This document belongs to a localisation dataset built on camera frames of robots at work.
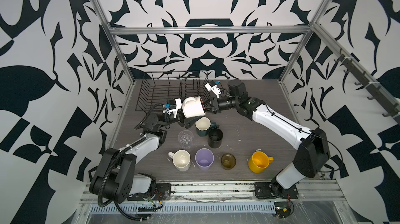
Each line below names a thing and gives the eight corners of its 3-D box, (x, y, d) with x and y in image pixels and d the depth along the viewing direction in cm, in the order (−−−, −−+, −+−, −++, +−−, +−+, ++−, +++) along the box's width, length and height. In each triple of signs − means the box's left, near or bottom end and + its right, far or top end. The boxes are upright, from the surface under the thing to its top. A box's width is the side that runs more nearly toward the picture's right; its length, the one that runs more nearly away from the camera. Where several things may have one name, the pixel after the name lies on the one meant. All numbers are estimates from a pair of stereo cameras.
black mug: (213, 151, 89) (214, 144, 82) (204, 139, 93) (205, 132, 86) (225, 142, 92) (227, 135, 85) (216, 131, 97) (218, 124, 89)
